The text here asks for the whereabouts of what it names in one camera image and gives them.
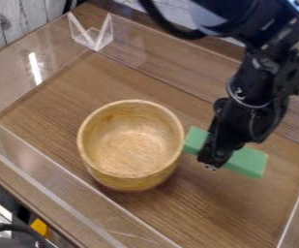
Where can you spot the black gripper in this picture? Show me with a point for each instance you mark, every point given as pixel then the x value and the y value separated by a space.
pixel 266 79

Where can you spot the clear acrylic corner bracket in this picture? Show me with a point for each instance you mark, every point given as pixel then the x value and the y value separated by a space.
pixel 92 38

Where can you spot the brown wooden bowl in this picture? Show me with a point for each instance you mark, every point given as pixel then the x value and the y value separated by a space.
pixel 130 142

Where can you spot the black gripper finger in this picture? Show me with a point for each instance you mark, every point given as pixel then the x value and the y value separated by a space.
pixel 227 134

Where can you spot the green rectangular block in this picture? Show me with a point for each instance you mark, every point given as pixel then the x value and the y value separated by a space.
pixel 247 161

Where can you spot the yellow and black device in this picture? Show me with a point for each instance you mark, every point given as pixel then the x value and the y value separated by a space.
pixel 31 221

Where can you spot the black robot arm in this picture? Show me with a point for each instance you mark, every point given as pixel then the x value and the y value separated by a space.
pixel 211 12

